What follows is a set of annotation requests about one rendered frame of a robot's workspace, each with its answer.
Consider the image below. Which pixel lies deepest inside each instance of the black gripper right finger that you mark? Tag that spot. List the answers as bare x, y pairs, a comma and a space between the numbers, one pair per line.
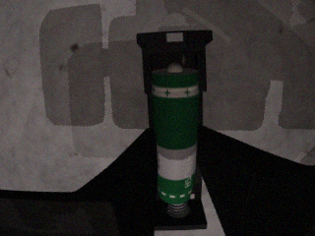
256, 193

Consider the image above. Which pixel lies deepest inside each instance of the green and white battery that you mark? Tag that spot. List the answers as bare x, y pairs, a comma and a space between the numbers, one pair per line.
176, 120

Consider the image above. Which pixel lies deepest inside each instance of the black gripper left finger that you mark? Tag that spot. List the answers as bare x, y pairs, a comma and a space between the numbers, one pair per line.
119, 201

